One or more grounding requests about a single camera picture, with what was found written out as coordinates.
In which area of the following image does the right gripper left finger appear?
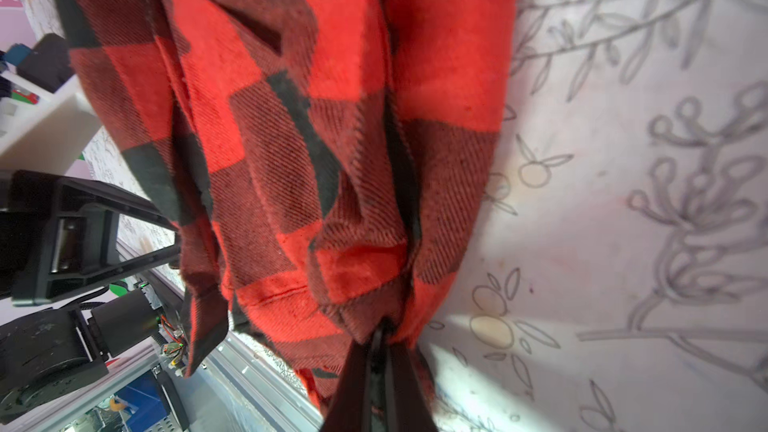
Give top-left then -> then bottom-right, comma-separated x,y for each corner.
320,341 -> 374,432

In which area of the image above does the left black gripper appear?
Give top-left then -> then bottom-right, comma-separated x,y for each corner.
1,170 -> 181,306

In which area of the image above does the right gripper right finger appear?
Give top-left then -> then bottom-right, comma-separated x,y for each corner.
384,343 -> 438,432

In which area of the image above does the red black plaid shirt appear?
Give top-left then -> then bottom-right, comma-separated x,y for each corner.
55,0 -> 515,410

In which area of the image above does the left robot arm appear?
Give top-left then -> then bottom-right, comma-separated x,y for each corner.
1,170 -> 181,425

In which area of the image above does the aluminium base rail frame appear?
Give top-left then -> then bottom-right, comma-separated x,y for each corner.
0,239 -> 325,432

